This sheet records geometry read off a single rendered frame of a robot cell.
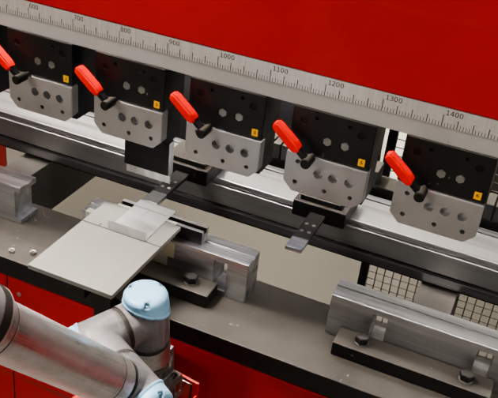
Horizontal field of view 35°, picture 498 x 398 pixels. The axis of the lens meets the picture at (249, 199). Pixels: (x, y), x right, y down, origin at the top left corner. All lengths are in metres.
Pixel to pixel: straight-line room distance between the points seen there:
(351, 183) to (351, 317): 0.29
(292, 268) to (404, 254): 1.55
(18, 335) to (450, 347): 0.85
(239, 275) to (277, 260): 1.71
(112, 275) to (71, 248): 0.12
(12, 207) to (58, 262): 0.36
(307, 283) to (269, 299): 1.55
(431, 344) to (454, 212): 0.29
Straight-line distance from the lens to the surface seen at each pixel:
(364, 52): 1.32
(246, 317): 1.62
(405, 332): 1.56
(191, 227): 1.66
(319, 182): 1.43
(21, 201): 1.87
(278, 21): 1.35
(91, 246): 1.57
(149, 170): 1.64
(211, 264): 1.64
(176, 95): 1.44
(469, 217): 1.38
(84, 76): 1.53
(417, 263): 1.77
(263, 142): 1.45
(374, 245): 1.78
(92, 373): 1.10
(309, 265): 3.32
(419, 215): 1.40
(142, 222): 1.64
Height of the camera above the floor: 1.90
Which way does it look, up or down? 31 degrees down
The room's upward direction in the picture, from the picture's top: 7 degrees clockwise
